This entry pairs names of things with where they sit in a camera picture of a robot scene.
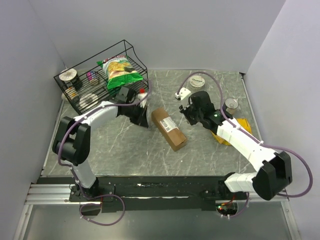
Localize purple pink small cup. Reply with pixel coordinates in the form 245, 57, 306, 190
86, 70, 100, 86

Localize aluminium rail frame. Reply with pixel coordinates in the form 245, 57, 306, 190
13, 183, 302, 240

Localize small yellow labelled can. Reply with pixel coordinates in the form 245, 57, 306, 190
61, 86, 80, 102

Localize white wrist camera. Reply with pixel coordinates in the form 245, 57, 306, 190
175, 87, 192, 109
137, 88, 148, 108

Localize orange labelled tin can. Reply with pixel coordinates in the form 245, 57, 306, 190
222, 97, 239, 115

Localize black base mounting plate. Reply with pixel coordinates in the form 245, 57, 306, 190
68, 175, 248, 214

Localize brown cardboard express box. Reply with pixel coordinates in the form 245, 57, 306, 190
151, 107, 188, 152

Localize green chips bag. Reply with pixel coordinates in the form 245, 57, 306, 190
96, 55, 144, 90

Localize white yogurt tub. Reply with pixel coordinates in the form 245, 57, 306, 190
188, 75, 206, 92

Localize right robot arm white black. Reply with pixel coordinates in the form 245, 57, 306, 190
175, 87, 292, 201

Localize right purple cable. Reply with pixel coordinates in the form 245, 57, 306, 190
176, 72, 313, 219

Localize white lidded pale can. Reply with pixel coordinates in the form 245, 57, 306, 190
79, 93, 99, 112

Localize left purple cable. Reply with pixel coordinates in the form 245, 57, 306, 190
57, 78, 153, 176

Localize purple cable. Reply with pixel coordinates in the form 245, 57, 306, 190
176, 72, 313, 219
57, 78, 153, 176

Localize yellow Lays chips bag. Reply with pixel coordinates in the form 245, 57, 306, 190
211, 118, 252, 146

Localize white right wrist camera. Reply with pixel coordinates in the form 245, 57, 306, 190
175, 87, 192, 109

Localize green snack canister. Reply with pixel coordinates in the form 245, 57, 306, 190
109, 86, 122, 98

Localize black wire shelf rack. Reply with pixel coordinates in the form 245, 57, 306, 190
53, 39, 148, 115

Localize white lidded dark jar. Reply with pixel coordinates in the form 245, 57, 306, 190
58, 68, 83, 91

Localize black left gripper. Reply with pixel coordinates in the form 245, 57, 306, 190
122, 103, 149, 129

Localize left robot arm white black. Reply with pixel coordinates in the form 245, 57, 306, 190
52, 86, 152, 201

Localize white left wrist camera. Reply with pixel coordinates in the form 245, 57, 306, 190
137, 88, 148, 108

